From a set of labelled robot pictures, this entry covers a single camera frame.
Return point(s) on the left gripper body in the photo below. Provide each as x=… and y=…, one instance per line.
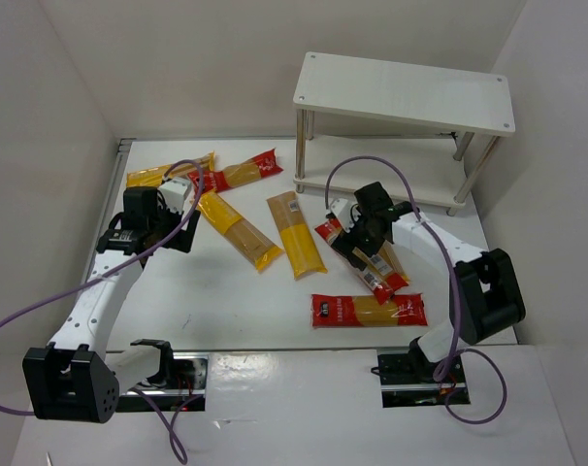
x=183, y=233

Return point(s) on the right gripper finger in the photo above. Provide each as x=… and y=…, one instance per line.
x=354, y=257
x=342, y=244

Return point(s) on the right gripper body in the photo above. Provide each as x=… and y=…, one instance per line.
x=348, y=245

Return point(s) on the red spaghetti bag with label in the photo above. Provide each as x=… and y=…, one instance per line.
x=378, y=277

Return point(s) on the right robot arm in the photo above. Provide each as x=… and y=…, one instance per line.
x=484, y=294

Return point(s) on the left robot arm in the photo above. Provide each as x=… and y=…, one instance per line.
x=72, y=378

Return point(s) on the yellow spaghetti bag right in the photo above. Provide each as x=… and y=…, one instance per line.
x=389, y=256

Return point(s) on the yellow spaghetti bag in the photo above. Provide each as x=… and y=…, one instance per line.
x=153, y=177
x=295, y=235
x=249, y=241
x=389, y=256

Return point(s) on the yellow spaghetti bag centre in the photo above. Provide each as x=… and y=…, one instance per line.
x=295, y=235

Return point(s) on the yellow spaghetti bag top left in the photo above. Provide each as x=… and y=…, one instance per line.
x=153, y=177

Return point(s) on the red spaghetti bag front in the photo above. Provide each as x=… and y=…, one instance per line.
x=365, y=311

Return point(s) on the red spaghetti bag top centre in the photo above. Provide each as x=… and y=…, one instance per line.
x=252, y=170

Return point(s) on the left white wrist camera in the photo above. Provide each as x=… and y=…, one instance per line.
x=175, y=191

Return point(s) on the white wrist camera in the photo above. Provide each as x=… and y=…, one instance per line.
x=175, y=191
x=340, y=209

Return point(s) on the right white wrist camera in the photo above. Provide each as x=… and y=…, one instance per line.
x=340, y=209

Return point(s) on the aluminium table edge rail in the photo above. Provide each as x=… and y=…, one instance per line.
x=120, y=160

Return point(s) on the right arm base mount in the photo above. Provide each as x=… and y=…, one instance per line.
x=402, y=387

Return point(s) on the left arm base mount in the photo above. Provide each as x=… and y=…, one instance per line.
x=177, y=383

